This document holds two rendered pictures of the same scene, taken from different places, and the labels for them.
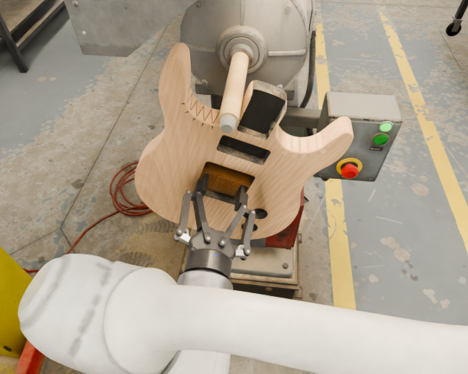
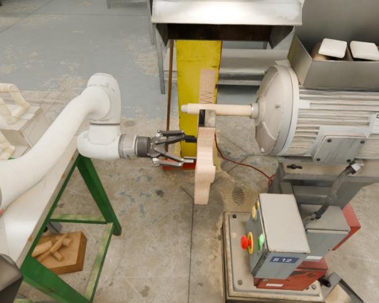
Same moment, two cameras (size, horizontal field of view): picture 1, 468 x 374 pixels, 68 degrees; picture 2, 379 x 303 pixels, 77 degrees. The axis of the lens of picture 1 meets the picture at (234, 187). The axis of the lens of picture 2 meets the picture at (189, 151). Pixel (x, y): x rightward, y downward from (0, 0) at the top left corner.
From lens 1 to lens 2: 0.69 m
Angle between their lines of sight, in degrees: 55
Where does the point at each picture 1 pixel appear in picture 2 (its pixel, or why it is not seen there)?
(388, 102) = (295, 242)
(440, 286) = not seen: outside the picture
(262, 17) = (269, 99)
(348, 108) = (272, 207)
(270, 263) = (240, 269)
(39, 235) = (242, 147)
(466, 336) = (40, 153)
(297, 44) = (272, 130)
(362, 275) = not seen: outside the picture
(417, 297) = not seen: outside the picture
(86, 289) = (97, 80)
